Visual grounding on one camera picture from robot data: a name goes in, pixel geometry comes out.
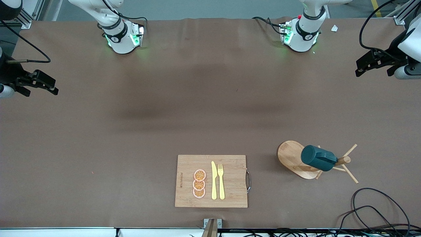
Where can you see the table cover sheet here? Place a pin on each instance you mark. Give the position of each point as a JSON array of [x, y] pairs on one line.
[[98, 131]]

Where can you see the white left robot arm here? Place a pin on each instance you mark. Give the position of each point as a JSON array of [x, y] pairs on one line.
[[304, 36]]

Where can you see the aluminium frame profile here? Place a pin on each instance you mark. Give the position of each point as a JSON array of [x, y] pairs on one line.
[[25, 21], [399, 20]]

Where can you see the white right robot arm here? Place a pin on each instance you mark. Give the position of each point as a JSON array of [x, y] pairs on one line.
[[121, 42]]

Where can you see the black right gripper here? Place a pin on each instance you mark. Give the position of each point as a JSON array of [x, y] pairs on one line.
[[10, 74]]

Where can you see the metal bracket with wood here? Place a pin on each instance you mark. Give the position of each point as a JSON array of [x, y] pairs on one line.
[[212, 227]]

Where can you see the yellow plastic knife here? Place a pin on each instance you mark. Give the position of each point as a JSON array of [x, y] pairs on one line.
[[214, 184]]

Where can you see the orange slice toy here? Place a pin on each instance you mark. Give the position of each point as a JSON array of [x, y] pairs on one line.
[[199, 185], [199, 193], [200, 175]]

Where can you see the white table edge rail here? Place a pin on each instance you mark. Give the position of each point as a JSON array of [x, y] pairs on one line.
[[65, 232]]

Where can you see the wooden mug tree stand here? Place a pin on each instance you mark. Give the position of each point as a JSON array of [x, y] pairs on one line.
[[291, 156]]

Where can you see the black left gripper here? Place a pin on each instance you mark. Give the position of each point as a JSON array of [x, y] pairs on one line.
[[393, 56]]

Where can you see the teal cup yellow inside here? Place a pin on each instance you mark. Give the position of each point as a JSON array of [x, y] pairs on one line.
[[317, 157]]

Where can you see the white paper scrap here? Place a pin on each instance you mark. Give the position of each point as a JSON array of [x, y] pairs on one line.
[[334, 28]]

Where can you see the yellow plastic fork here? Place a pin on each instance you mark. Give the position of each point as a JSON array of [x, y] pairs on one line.
[[221, 186]]

